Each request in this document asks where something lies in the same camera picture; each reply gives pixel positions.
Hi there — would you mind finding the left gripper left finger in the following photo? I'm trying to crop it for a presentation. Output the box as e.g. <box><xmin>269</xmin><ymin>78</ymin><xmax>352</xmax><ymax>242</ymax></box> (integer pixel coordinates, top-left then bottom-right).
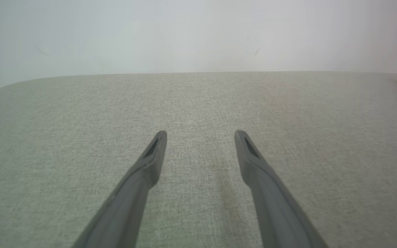
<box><xmin>72</xmin><ymin>130</ymin><xmax>168</xmax><ymax>248</ymax></box>

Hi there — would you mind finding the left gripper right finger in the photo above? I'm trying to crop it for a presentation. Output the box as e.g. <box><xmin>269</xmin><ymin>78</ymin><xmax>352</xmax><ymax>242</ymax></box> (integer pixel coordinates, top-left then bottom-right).
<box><xmin>234</xmin><ymin>130</ymin><xmax>328</xmax><ymax>248</ymax></box>

